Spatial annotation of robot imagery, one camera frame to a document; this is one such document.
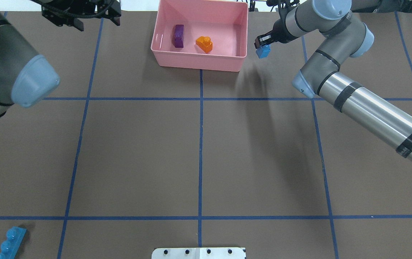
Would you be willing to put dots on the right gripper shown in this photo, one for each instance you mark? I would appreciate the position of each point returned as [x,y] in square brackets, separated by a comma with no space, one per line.
[280,31]

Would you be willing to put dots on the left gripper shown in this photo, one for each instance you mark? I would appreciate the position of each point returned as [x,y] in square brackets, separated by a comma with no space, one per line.
[70,18]

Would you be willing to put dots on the small blue block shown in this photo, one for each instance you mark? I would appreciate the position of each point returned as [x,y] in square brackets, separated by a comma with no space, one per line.
[263,51]

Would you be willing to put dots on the orange sloped block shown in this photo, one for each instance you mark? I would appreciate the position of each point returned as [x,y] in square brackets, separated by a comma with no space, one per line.
[205,44]

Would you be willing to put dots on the purple sloped block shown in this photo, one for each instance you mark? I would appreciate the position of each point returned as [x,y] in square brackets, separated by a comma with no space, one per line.
[177,38]

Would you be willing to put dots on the long blue block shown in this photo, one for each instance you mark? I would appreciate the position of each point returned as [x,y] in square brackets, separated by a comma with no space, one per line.
[11,245]

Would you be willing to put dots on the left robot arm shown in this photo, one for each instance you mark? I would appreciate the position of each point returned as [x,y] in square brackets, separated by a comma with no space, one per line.
[26,76]

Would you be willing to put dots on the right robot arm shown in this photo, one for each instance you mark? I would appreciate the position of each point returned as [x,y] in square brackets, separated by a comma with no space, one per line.
[345,37]

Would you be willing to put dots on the pink plastic box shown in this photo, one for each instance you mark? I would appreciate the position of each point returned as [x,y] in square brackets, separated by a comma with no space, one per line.
[201,34]

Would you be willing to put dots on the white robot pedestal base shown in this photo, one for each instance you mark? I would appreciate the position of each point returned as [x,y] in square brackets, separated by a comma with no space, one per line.
[200,253]

